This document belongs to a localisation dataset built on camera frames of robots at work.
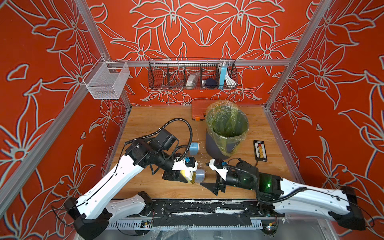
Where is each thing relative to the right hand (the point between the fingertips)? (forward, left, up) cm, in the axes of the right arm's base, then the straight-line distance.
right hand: (202, 175), depth 62 cm
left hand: (+1, +6, +2) cm, 6 cm away
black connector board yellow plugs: (+22, -38, -22) cm, 49 cm away
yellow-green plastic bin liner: (+33, -16, -7) cm, 38 cm away
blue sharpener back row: (+22, +3, -16) cm, 27 cm away
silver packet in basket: (+56, +6, +9) cm, 57 cm away
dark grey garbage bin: (+16, -7, -5) cm, 18 cm away
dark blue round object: (+60, -7, +4) cm, 60 cm away
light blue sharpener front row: (+5, 0, -14) cm, 15 cm away
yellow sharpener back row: (-2, +8, +7) cm, 11 cm away
